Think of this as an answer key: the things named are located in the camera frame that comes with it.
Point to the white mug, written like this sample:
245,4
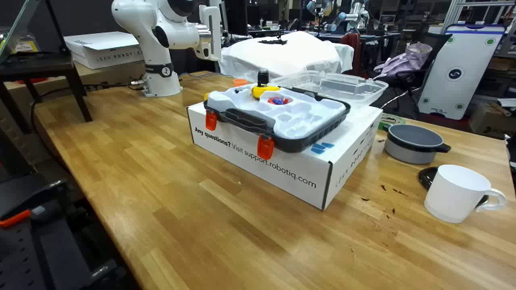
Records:
497,199

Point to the black coaster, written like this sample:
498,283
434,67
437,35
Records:
428,175

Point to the clear plastic lid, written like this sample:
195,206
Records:
352,88

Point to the black side table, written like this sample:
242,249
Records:
31,66

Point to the white flat boxes stack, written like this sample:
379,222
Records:
103,48

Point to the grey pot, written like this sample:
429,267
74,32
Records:
413,143

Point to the red blue toy pieces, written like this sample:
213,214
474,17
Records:
279,99

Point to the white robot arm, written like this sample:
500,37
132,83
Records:
161,25

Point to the grey black organizer case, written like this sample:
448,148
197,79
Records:
287,127

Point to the white cloth covered object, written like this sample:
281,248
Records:
289,53

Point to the black salt cellar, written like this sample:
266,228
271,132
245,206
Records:
263,77

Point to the white panel cart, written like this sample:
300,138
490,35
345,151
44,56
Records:
458,67

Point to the white cardboard box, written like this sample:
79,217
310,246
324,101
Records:
315,174

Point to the yellow round toy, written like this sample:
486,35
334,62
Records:
258,90

